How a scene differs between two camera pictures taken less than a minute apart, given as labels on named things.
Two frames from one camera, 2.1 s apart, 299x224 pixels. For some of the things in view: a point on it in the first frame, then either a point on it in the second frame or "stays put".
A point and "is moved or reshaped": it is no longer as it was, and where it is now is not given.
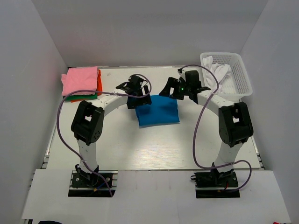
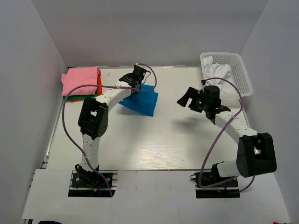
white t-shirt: x=220 y=72 stays put
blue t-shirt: x=163 y=109 is moved or reshaped
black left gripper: x=139 y=100 → x=129 y=78
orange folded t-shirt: x=99 y=86 stays put
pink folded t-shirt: x=82 y=78 stays put
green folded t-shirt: x=83 y=97 stays put
